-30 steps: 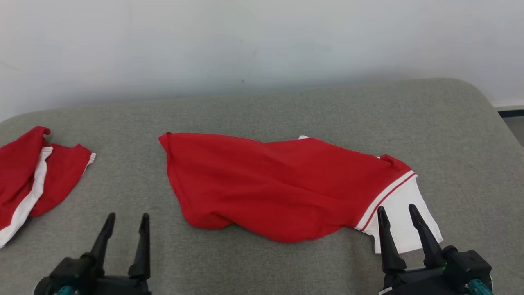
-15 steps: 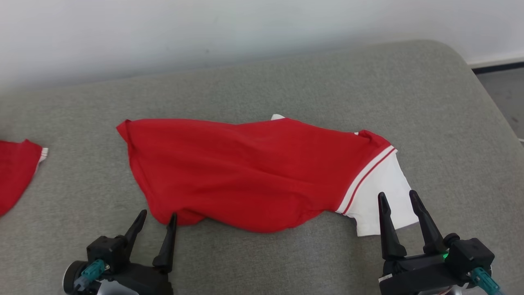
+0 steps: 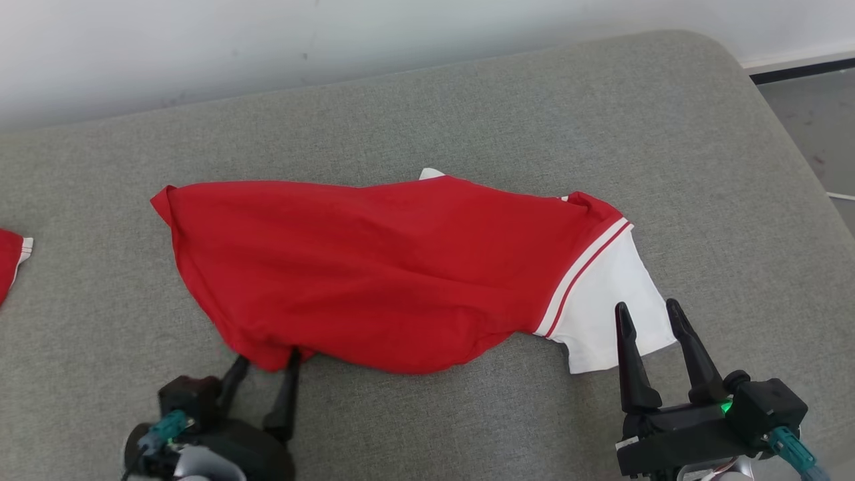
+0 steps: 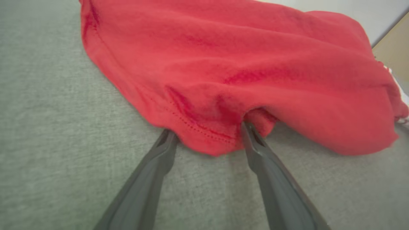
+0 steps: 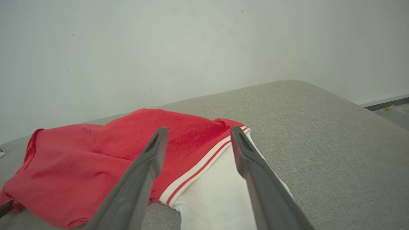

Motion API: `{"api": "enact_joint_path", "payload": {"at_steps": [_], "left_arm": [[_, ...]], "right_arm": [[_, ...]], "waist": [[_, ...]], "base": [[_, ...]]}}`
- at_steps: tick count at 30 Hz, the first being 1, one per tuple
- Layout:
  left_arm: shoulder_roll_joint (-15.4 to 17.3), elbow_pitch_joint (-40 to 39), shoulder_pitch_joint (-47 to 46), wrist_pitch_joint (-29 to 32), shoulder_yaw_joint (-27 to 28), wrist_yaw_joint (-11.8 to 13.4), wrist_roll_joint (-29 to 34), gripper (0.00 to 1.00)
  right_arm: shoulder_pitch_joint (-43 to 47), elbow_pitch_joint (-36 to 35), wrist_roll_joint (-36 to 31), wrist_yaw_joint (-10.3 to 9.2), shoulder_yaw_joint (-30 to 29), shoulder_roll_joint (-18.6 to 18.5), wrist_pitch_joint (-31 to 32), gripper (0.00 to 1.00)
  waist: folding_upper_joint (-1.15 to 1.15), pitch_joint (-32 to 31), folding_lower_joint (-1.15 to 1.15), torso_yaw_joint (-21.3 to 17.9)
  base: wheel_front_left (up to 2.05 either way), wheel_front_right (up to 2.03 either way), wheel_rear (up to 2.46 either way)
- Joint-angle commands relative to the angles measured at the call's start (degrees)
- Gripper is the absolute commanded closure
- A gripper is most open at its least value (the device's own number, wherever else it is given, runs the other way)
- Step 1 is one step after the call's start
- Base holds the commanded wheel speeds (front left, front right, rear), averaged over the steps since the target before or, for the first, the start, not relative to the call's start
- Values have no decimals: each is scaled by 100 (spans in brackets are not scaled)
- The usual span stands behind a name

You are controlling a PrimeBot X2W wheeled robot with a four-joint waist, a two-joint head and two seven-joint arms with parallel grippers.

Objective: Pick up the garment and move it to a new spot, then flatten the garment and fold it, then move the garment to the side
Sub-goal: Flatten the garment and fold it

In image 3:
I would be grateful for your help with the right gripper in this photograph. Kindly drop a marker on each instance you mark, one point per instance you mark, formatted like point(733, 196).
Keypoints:
point(681, 441)

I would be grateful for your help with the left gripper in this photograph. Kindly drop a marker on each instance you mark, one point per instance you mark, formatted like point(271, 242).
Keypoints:
point(247, 444)

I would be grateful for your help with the red basketball jersey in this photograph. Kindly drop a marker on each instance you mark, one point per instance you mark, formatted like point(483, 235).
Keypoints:
point(401, 267)

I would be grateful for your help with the red shorts white stripe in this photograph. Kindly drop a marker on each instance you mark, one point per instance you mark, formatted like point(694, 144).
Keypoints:
point(8, 260)

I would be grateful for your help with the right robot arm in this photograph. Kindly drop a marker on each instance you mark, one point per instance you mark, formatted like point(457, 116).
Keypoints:
point(718, 471)

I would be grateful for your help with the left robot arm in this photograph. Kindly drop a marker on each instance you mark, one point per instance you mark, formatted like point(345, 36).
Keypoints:
point(207, 466)

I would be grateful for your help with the grey fabric sofa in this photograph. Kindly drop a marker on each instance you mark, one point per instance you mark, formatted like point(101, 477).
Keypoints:
point(427, 113)

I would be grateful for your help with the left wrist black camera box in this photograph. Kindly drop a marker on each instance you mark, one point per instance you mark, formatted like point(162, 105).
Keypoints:
point(188, 395)

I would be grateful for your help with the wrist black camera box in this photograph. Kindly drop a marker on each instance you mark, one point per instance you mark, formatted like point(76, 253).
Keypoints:
point(765, 404)
point(188, 395)

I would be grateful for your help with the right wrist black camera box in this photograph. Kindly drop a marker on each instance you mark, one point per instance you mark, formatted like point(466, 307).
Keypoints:
point(765, 404)

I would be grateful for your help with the white wall baseboard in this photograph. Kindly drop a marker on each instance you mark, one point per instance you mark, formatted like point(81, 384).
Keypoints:
point(801, 63)

